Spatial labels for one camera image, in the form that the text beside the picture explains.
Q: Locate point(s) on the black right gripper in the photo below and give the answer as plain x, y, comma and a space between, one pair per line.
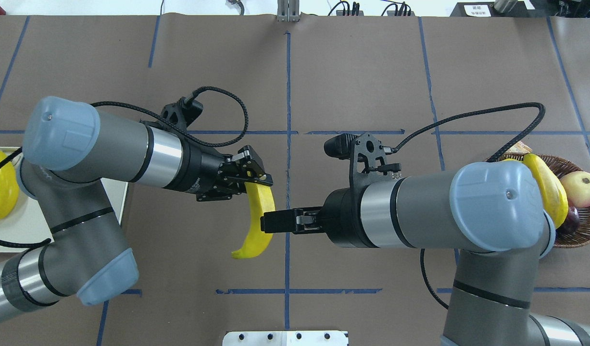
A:
342, 218

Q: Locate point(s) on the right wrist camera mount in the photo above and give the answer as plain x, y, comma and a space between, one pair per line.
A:
367, 157

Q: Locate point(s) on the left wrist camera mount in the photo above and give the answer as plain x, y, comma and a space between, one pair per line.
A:
182, 113

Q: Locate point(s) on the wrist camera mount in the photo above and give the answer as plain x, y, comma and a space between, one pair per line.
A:
182, 113
367, 157

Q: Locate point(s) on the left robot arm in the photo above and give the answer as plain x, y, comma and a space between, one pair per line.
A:
69, 148

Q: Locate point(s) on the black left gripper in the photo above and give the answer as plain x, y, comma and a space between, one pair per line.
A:
202, 170

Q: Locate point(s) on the pink white apple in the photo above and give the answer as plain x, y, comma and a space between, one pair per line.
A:
577, 188

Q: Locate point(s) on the yellow banana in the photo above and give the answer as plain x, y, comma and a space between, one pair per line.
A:
258, 221
9, 189
552, 192

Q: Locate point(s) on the steel cup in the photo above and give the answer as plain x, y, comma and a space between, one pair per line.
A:
504, 6

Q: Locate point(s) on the small printed card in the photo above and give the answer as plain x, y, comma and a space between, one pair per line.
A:
519, 148

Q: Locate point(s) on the black label box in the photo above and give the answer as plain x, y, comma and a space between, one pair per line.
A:
485, 9

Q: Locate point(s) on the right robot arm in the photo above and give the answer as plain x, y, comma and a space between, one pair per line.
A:
491, 212

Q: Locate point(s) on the white metal base plate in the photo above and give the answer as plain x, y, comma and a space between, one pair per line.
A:
287, 338

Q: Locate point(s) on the white bear serving tray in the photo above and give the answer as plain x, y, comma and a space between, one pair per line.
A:
26, 224

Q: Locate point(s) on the aluminium frame post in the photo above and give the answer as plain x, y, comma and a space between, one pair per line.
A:
288, 11

